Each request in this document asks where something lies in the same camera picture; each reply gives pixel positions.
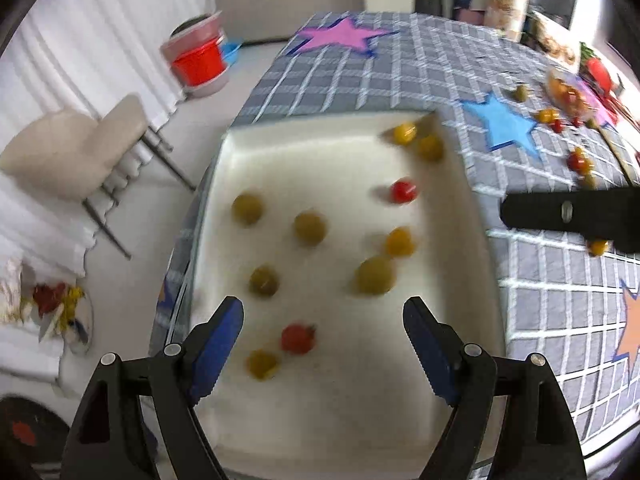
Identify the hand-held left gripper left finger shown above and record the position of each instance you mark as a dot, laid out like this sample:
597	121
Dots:
215	355

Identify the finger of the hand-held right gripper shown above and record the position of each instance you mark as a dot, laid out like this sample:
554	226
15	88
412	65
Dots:
540	212

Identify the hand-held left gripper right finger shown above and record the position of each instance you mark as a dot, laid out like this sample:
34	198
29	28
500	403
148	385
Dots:
432	360

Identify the red cherry tomato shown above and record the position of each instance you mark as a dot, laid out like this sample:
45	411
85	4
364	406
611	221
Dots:
574	160
556	125
298	338
577	121
403	191

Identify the large green olive fruit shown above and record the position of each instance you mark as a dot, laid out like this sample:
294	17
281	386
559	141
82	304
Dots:
374	275

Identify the white foam tray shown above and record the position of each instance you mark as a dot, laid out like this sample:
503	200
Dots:
325	400

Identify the long wooden paddle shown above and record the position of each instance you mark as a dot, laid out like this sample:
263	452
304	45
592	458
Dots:
622	155

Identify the clear plastic fruit container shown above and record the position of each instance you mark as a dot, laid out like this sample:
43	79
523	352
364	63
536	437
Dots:
567	92

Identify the pile of wrappers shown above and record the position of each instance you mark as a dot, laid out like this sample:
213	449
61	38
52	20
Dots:
52	305

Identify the food picture book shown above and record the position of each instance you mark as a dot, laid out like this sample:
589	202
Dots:
555	40

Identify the grey checked star tablecloth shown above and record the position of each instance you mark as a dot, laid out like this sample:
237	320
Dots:
425	60

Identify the black round object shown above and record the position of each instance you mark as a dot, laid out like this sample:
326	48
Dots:
27	435

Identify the floral printed packet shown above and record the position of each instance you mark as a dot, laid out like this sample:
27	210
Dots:
506	2

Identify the beige upholstered chair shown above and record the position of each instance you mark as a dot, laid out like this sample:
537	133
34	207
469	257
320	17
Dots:
75	145

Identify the red plastic bucket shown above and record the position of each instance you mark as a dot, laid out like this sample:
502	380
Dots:
200	65

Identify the white curtain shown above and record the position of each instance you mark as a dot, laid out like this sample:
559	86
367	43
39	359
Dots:
75	35

